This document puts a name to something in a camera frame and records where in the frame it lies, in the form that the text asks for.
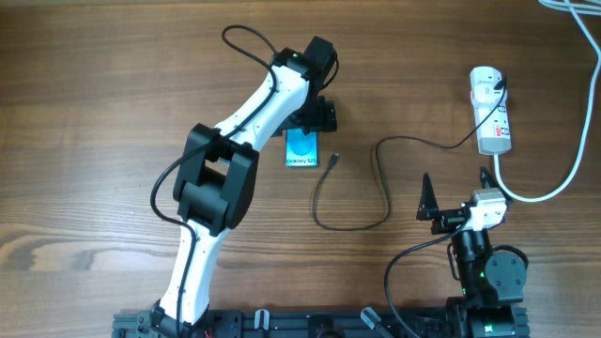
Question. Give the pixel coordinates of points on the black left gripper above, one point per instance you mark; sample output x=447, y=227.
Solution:
x=325, y=118

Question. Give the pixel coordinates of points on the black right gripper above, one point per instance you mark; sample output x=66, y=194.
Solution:
x=447, y=219

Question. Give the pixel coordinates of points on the blue Galaxy S25 smartphone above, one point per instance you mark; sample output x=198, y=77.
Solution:
x=301, y=149

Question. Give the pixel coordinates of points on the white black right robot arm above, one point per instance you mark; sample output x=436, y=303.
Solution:
x=492, y=277

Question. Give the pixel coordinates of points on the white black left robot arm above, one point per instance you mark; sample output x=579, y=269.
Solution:
x=216, y=173

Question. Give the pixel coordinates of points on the white power strip socket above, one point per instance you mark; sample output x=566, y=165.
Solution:
x=488, y=94

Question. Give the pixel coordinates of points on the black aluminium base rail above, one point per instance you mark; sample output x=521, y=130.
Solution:
x=424, y=322

